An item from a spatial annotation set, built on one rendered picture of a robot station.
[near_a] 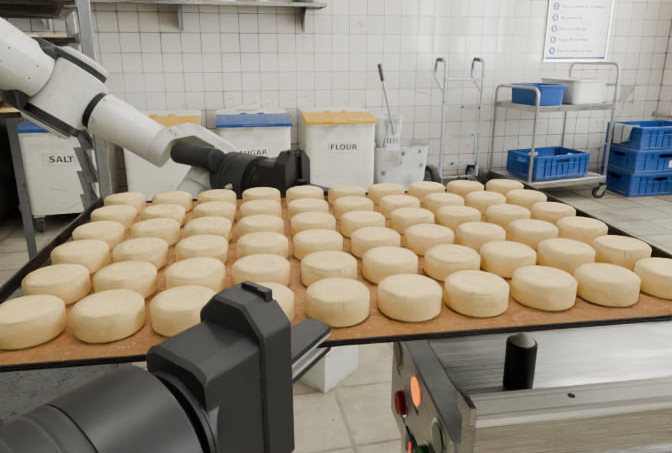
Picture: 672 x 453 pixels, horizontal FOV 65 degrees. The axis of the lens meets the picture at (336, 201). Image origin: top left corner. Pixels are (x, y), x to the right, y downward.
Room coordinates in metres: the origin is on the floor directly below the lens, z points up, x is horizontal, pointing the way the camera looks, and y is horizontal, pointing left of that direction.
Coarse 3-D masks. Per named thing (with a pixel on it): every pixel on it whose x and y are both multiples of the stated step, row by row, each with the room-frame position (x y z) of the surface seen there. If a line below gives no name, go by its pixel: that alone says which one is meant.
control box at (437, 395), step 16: (416, 352) 0.58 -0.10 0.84; (432, 352) 0.58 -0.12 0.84; (400, 368) 0.60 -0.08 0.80; (416, 368) 0.54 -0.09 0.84; (432, 368) 0.54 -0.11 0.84; (400, 384) 0.61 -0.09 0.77; (432, 384) 0.51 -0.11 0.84; (448, 384) 0.51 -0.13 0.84; (432, 400) 0.49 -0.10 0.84; (448, 400) 0.48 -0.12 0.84; (400, 416) 0.60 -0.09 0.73; (416, 416) 0.53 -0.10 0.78; (432, 416) 0.48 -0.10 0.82; (448, 416) 0.46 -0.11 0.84; (400, 432) 0.60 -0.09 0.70; (416, 432) 0.53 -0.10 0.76; (448, 432) 0.44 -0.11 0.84; (416, 448) 0.53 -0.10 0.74; (432, 448) 0.48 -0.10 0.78; (448, 448) 0.43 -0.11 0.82
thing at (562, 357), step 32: (448, 352) 0.57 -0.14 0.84; (480, 352) 0.57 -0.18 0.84; (512, 352) 0.50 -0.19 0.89; (544, 352) 0.57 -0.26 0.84; (576, 352) 0.57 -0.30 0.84; (608, 352) 0.57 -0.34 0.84; (640, 352) 0.57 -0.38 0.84; (480, 384) 0.51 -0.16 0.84; (512, 384) 0.49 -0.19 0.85; (544, 384) 0.51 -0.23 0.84; (576, 384) 0.51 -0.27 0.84
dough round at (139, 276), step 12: (120, 264) 0.43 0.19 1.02; (132, 264) 0.43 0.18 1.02; (144, 264) 0.43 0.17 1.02; (96, 276) 0.40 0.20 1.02; (108, 276) 0.40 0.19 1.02; (120, 276) 0.40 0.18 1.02; (132, 276) 0.40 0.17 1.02; (144, 276) 0.40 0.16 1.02; (156, 276) 0.42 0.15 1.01; (96, 288) 0.39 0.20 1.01; (108, 288) 0.39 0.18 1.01; (120, 288) 0.39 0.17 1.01; (132, 288) 0.39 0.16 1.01; (144, 288) 0.40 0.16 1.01; (156, 288) 0.41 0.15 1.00
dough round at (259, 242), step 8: (256, 232) 0.51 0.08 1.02; (264, 232) 0.51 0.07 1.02; (272, 232) 0.51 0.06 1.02; (240, 240) 0.49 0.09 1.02; (248, 240) 0.49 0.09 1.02; (256, 240) 0.49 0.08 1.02; (264, 240) 0.49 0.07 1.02; (272, 240) 0.49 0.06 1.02; (280, 240) 0.49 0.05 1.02; (240, 248) 0.47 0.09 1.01; (248, 248) 0.47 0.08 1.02; (256, 248) 0.47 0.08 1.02; (264, 248) 0.47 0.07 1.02; (272, 248) 0.47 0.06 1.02; (280, 248) 0.47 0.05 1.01; (240, 256) 0.47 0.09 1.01
